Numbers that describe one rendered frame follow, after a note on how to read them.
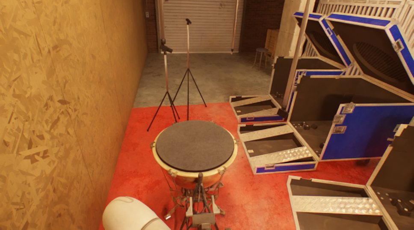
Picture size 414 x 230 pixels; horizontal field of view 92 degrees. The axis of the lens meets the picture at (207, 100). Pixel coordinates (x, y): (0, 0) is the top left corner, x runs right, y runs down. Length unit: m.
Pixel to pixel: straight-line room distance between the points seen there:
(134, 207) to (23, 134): 0.70
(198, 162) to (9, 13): 1.33
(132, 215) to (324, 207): 2.07
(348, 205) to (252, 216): 0.96
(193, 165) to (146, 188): 1.06
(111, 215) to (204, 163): 0.87
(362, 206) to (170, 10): 6.86
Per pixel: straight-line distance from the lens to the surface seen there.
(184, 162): 1.57
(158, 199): 2.39
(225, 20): 7.80
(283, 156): 2.87
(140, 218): 0.79
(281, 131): 3.25
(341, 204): 2.62
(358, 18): 2.76
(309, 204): 2.54
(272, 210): 2.41
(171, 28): 7.55
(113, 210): 0.85
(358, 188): 2.89
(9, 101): 1.22
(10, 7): 1.34
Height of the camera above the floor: 1.90
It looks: 27 degrees down
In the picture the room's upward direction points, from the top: 2 degrees clockwise
